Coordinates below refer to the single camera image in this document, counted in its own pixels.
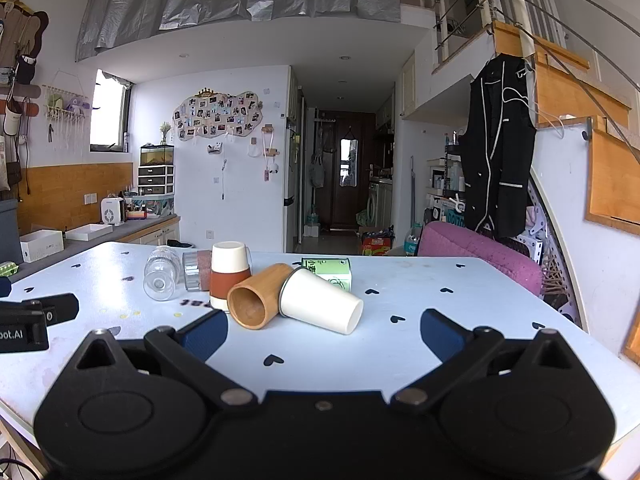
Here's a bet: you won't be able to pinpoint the small drawer unit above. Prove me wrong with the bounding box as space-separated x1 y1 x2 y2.
137 165 176 196

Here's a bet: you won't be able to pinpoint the flat white box lid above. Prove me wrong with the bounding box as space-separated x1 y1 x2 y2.
65 223 114 242

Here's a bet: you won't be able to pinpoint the red cardboard box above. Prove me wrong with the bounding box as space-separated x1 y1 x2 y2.
360 229 395 257

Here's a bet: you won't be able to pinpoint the storage rack with bottles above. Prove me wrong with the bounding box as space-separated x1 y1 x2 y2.
425 131 467 227

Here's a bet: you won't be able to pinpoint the clear glass cup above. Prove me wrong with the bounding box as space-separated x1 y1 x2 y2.
142 246 181 302

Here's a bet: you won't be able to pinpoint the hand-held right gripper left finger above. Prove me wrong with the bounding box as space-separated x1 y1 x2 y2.
65 309 260 407

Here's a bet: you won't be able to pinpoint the hanging bags on wall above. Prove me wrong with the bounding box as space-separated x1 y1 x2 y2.
0 0 50 196

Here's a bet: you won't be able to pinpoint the white paper cup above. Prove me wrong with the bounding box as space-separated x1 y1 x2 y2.
279 266 364 335

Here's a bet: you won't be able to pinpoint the white cardboard box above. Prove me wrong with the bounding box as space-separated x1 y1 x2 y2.
20 229 65 264

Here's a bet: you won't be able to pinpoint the grey storage box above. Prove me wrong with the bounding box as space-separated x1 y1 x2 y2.
0 198 21 267

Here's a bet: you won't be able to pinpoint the metal stair railing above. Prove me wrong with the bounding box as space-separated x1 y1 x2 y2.
431 0 640 161

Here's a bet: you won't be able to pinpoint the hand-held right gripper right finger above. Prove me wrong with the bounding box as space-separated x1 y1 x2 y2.
391 308 576 407

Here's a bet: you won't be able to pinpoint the ribbed glass jar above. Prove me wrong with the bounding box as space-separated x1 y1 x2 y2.
182 250 213 292

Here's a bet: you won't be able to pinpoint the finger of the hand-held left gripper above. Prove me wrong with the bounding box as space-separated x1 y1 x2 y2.
20 293 81 329

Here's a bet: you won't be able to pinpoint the wooden cup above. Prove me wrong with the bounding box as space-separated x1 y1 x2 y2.
227 263 295 330

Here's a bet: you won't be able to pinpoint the white and brown ceramic cup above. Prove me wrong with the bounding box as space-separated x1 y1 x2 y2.
209 241 252 311

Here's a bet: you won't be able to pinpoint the purple chair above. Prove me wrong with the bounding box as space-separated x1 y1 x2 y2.
417 221 544 297

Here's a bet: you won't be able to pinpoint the wooden staircase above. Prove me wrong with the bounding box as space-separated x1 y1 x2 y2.
492 20 640 366

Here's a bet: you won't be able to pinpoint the white countertop appliance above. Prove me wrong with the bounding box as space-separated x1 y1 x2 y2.
100 197 126 226

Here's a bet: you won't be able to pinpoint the grey hanging tote bag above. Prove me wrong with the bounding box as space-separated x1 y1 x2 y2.
308 152 327 189

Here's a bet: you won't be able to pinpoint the window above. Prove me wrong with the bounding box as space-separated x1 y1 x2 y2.
90 68 132 154

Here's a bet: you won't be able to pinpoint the clear plastic bottle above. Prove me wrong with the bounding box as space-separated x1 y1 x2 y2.
403 222 424 257

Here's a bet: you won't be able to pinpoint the washing machine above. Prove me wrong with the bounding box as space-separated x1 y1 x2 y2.
366 180 395 229

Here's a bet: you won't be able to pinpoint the cloud-shaped photo board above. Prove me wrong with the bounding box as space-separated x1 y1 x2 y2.
172 88 264 142

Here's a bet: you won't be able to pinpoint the door mirror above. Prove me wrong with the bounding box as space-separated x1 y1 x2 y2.
339 137 359 189

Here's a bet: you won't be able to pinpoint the fish tank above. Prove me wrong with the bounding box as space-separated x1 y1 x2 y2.
139 144 176 167

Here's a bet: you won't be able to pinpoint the counter cabinet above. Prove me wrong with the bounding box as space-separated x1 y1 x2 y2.
114 214 181 247

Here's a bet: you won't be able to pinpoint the green and white carton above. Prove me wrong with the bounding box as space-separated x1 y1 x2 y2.
301 257 353 294

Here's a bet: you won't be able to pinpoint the white hanging wall organizer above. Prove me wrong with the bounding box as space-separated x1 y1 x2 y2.
42 71 92 142

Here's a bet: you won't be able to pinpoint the black coat with white trim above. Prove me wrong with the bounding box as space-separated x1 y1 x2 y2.
458 52 537 241

